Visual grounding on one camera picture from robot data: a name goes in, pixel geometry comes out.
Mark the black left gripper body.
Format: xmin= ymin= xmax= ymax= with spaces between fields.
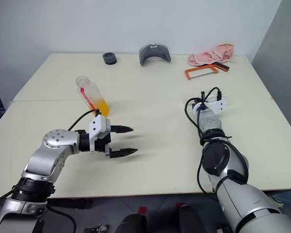
xmin=95 ymin=132 xmax=113 ymax=156

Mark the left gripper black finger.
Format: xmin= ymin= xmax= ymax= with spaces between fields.
xmin=110 ymin=124 xmax=134 ymax=134
xmin=109 ymin=148 xmax=139 ymax=159

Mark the bottle with orange liquid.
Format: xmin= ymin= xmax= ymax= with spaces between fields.
xmin=75 ymin=75 xmax=111 ymax=117

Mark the dark rounded shape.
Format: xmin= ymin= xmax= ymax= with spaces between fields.
xmin=115 ymin=213 xmax=148 ymax=233

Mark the grey curved visor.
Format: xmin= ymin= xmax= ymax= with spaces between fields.
xmin=138 ymin=43 xmax=173 ymax=67

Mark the black device with white knob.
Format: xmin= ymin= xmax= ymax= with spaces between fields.
xmin=83 ymin=225 xmax=110 ymax=233

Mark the pink cloth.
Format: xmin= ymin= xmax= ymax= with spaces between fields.
xmin=187 ymin=43 xmax=236 ymax=67

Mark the orange hacksaw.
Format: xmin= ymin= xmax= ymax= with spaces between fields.
xmin=184 ymin=61 xmax=231 ymax=81

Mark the person blue trouser leg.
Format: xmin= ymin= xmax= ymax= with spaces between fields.
xmin=269 ymin=191 xmax=291 ymax=206

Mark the grey partition panel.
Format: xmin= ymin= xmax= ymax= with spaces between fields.
xmin=250 ymin=0 xmax=291 ymax=144

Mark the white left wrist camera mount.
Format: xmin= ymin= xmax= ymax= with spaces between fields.
xmin=88 ymin=115 xmax=112 ymax=154

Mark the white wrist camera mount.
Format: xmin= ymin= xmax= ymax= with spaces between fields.
xmin=88 ymin=115 xmax=112 ymax=154
xmin=192 ymin=95 xmax=228 ymax=116

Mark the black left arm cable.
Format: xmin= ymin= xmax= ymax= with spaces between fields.
xmin=67 ymin=109 xmax=103 ymax=132

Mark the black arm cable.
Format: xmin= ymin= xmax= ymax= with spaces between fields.
xmin=67 ymin=109 xmax=103 ymax=132
xmin=184 ymin=86 xmax=249 ymax=195

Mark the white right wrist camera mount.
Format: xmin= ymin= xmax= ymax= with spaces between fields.
xmin=192 ymin=95 xmax=228 ymax=116

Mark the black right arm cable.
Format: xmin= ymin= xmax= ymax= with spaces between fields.
xmin=184 ymin=86 xmax=249 ymax=195

